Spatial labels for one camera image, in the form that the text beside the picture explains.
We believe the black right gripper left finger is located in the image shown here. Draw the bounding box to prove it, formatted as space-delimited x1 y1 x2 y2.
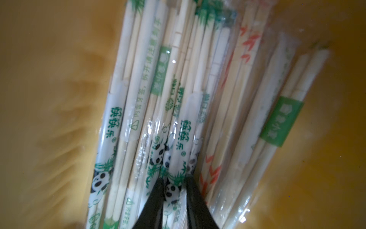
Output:
133 178 165 229

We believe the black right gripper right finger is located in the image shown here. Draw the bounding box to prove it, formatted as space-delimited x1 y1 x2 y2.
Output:
185 177 219 229

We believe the red leaf wrapped chopsticks pair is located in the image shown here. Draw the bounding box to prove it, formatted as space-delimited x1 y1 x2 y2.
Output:
199 1 276 203

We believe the green print wrapped chopsticks pair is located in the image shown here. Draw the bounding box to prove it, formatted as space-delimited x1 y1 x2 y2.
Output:
85 1 145 229

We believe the white green text chopsticks pair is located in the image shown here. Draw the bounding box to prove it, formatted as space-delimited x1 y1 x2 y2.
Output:
103 1 168 229

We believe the yellow plastic storage box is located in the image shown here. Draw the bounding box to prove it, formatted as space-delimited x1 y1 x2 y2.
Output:
1 1 366 229

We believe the green band wrapped chopsticks pair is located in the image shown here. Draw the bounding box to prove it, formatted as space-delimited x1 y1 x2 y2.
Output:
221 46 329 229

